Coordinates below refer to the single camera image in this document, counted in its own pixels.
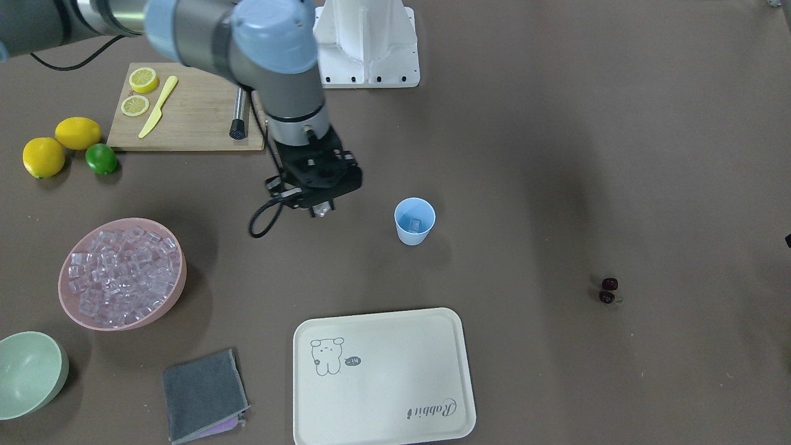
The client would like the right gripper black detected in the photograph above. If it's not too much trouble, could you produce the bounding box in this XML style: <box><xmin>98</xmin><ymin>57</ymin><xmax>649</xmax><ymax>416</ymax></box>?
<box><xmin>275</xmin><ymin>126</ymin><xmax>363</xmax><ymax>218</ymax></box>

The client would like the clear ice cube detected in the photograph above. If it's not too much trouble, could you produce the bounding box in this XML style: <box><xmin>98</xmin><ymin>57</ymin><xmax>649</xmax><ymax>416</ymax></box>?
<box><xmin>405</xmin><ymin>218</ymin><xmax>423</xmax><ymax>234</ymax></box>

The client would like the dark red cherry pair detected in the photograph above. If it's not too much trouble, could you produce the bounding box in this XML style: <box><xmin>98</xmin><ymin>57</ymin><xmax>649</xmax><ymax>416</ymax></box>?
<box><xmin>599</xmin><ymin>277</ymin><xmax>624</xmax><ymax>305</ymax></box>

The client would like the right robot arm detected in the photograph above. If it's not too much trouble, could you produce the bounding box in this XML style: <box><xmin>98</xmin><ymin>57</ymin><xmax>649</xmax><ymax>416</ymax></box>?
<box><xmin>1</xmin><ymin>1</ymin><xmax>363</xmax><ymax>214</ymax></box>

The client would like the light blue cup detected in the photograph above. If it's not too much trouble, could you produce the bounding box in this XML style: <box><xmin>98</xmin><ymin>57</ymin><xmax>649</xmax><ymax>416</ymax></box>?
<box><xmin>394</xmin><ymin>197</ymin><xmax>437</xmax><ymax>246</ymax></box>

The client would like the pile of clear ice cubes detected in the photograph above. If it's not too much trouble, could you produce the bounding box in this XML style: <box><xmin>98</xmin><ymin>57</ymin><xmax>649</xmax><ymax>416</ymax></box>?
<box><xmin>68</xmin><ymin>226</ymin><xmax>181</xmax><ymax>327</ymax></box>

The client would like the steel muddler black tip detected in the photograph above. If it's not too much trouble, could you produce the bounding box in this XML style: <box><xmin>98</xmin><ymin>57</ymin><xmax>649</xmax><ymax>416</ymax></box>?
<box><xmin>229</xmin><ymin>85</ymin><xmax>250</xmax><ymax>140</ymax></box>

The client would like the cream rabbit tray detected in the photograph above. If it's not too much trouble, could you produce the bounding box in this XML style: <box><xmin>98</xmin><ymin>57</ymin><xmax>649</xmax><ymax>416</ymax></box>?
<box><xmin>293</xmin><ymin>308</ymin><xmax>476</xmax><ymax>444</ymax></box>

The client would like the yellow plastic knife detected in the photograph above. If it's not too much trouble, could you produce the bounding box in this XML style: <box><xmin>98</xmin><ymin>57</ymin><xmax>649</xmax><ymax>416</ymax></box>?
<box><xmin>138</xmin><ymin>75</ymin><xmax>179</xmax><ymax>139</ymax></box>

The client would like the bamboo cutting board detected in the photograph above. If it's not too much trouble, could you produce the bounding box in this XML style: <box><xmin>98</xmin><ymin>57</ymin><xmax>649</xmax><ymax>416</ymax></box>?
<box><xmin>107</xmin><ymin>62</ymin><xmax>263</xmax><ymax>152</ymax></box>

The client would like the pink bowl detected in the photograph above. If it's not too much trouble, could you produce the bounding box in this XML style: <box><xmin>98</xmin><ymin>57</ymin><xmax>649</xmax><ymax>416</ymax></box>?
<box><xmin>58</xmin><ymin>218</ymin><xmax>187</xmax><ymax>331</ymax></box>

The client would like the lemon slice lower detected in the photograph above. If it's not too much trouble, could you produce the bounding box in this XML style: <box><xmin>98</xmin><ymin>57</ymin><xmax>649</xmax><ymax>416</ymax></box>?
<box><xmin>119</xmin><ymin>94</ymin><xmax>150</xmax><ymax>117</ymax></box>

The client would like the grey folded cloth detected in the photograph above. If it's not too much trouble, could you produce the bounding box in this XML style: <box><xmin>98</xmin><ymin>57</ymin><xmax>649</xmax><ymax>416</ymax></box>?
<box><xmin>161</xmin><ymin>349</ymin><xmax>250</xmax><ymax>444</ymax></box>

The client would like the lemon half slice upper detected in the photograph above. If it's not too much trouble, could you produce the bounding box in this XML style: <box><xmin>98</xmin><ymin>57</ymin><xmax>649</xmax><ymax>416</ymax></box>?
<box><xmin>128</xmin><ymin>67</ymin><xmax>160</xmax><ymax>94</ymax></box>

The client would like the green lime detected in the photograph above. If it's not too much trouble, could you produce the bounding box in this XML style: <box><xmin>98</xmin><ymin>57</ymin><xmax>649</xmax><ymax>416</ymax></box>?
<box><xmin>85</xmin><ymin>143</ymin><xmax>119</xmax><ymax>175</ymax></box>

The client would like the yellow lemon near board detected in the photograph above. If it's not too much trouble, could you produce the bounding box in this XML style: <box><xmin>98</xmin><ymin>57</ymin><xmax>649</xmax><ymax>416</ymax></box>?
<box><xmin>56</xmin><ymin>116</ymin><xmax>102</xmax><ymax>150</ymax></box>

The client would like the yellow lemon outer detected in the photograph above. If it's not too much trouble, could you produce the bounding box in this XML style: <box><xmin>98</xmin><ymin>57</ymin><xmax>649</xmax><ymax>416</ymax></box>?
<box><xmin>22</xmin><ymin>137</ymin><xmax>66</xmax><ymax>179</ymax></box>

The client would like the mint green bowl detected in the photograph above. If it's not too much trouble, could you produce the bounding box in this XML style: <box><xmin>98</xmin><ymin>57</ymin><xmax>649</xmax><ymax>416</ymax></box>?
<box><xmin>1</xmin><ymin>331</ymin><xmax>70</xmax><ymax>420</ymax></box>

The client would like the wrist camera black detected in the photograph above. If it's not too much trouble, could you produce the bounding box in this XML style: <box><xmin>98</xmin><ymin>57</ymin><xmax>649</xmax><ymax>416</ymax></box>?
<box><xmin>264</xmin><ymin>176</ymin><xmax>303</xmax><ymax>208</ymax></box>

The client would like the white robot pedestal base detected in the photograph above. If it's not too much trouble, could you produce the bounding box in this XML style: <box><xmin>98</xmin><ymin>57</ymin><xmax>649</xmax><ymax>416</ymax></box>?
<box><xmin>313</xmin><ymin>1</ymin><xmax>421</xmax><ymax>88</ymax></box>

